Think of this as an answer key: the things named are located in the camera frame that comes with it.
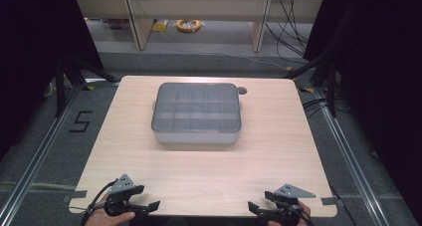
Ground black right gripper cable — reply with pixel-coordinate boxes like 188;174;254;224
297;205;315;226

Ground person's right hand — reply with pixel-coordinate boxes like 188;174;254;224
267;200;312;226

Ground person's left hand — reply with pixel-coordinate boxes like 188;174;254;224
84;193;136;226

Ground black floor cables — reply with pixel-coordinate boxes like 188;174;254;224
301;97;334;118

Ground black metal stand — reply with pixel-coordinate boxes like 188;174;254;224
284;52;338;118
54;52;119;118

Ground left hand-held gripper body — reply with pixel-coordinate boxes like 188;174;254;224
105;173;147;218

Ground orange cable coil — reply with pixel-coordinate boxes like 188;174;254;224
175;18;203;34

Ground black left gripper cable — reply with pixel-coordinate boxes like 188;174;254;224
80;178;119;226

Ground gray lidded compartment storage box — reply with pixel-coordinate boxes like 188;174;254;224
150;82;243;145

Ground black curtain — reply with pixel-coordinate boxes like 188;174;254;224
0;0;105;162
303;0;422;218

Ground metal floor rail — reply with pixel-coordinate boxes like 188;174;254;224
314;88;394;226
0;85;84;222

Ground black hanging cables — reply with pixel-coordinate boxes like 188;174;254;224
265;0;311;60

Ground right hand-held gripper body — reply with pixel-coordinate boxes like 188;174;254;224
265;183;317;226

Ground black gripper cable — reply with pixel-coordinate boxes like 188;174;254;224
80;178;119;226
297;205;315;226

